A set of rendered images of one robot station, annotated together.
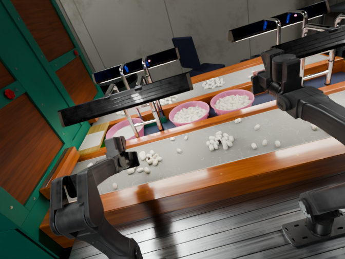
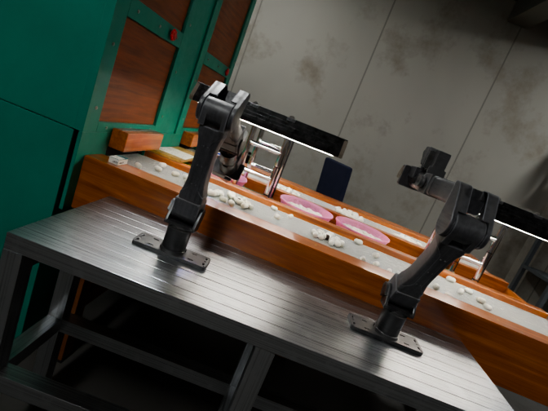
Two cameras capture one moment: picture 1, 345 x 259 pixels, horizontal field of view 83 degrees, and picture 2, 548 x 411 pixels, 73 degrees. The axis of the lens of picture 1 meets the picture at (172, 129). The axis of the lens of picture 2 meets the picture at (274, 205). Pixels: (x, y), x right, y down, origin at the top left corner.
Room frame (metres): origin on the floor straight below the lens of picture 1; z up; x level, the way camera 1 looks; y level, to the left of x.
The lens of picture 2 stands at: (-0.61, 0.11, 1.09)
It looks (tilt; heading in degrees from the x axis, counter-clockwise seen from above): 12 degrees down; 357
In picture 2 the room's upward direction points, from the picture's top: 22 degrees clockwise
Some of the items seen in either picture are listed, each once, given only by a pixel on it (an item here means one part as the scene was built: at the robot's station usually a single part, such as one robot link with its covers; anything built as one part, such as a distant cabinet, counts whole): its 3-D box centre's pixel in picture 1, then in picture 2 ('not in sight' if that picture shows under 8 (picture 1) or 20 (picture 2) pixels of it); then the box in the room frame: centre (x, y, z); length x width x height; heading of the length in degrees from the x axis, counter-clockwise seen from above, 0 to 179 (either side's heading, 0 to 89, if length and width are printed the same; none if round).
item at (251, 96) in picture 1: (232, 105); (358, 237); (1.07, -0.41, 0.72); 0.27 x 0.27 x 0.10
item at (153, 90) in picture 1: (124, 98); (268, 119); (0.85, 0.16, 1.08); 0.62 x 0.08 x 0.07; 84
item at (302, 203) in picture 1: (318, 207); (398, 299); (0.29, -0.34, 0.77); 0.09 x 0.06 x 0.06; 87
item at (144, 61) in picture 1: (144, 92); (270, 156); (1.33, 0.11, 0.90); 0.20 x 0.19 x 0.45; 84
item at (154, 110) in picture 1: (140, 122); (257, 161); (0.93, 0.15, 0.90); 0.20 x 0.19 x 0.45; 84
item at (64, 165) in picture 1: (62, 170); (139, 139); (0.84, 0.61, 0.83); 0.30 x 0.06 x 0.07; 174
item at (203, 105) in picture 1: (190, 117); (302, 214); (1.10, -0.14, 0.72); 0.27 x 0.27 x 0.10
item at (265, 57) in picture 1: (270, 67); (426, 164); (0.56, -0.35, 1.13); 0.07 x 0.06 x 0.11; 87
